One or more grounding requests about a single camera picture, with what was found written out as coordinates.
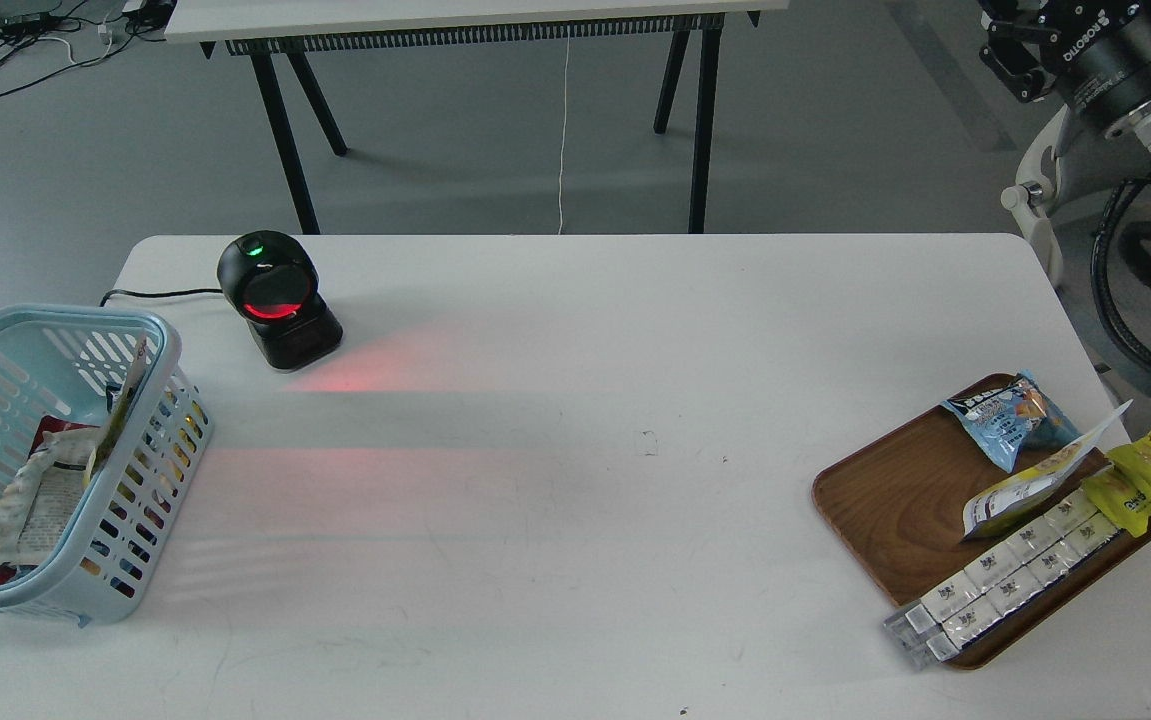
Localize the red snack pack in basket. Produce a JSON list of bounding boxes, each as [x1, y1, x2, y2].
[[0, 418, 101, 588]]

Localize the white snack strip pack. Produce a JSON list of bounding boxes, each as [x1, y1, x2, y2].
[[882, 489, 1123, 671]]

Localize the yellow white pouch on tray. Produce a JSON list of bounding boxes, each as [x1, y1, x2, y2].
[[962, 398, 1133, 541]]

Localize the blue snack bag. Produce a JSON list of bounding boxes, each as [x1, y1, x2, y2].
[[940, 370, 1081, 472]]

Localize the black barcode scanner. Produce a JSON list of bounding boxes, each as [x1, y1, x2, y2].
[[218, 231, 343, 372]]

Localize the white hanging cable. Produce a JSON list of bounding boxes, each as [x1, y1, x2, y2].
[[557, 36, 571, 235]]

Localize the floor cables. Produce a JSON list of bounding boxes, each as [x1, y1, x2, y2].
[[0, 0, 176, 106]]

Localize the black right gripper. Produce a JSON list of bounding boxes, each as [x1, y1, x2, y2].
[[977, 0, 1151, 141]]

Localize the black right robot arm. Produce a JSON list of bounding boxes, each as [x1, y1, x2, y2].
[[980, 1, 1151, 375]]

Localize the yellow white snack pouch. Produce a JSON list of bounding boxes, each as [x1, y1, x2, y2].
[[83, 334, 147, 487]]

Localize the background white table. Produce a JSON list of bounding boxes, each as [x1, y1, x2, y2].
[[165, 1, 786, 233]]

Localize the black scanner cable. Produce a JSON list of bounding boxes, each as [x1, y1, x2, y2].
[[99, 288, 223, 307]]

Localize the light blue plastic basket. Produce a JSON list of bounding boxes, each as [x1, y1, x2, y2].
[[0, 305, 215, 626]]

